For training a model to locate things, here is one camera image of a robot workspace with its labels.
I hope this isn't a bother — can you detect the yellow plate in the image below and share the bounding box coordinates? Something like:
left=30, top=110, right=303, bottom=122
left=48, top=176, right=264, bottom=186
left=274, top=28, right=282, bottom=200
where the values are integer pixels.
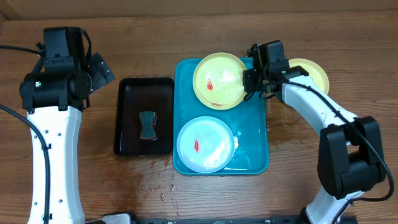
left=289, top=58, right=330, bottom=94
left=193, top=52, right=247, bottom=110

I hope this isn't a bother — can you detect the teal plastic tray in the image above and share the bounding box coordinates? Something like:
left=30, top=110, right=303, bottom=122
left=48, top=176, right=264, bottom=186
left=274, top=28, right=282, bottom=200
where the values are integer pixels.
left=174, top=58, right=269, bottom=175

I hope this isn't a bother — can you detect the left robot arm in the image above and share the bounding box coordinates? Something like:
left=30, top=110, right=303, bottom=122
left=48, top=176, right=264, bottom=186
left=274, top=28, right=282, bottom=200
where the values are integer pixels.
left=20, top=27, right=115, bottom=223

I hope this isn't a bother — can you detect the light blue plate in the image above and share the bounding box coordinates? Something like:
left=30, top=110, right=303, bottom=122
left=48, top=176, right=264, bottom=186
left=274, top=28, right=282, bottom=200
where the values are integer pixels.
left=176, top=116, right=235, bottom=174

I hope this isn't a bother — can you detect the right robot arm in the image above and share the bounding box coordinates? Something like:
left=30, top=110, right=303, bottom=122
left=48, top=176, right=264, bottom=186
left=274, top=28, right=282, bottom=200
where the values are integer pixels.
left=243, top=40, right=394, bottom=223

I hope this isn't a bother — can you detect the black plastic tray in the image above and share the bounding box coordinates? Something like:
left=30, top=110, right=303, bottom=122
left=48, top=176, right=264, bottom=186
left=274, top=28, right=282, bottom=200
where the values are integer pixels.
left=114, top=77, right=174, bottom=156

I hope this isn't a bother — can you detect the dark green scrubbing sponge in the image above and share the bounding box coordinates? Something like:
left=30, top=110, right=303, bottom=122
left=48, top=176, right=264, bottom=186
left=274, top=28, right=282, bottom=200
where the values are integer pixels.
left=139, top=111, right=157, bottom=141

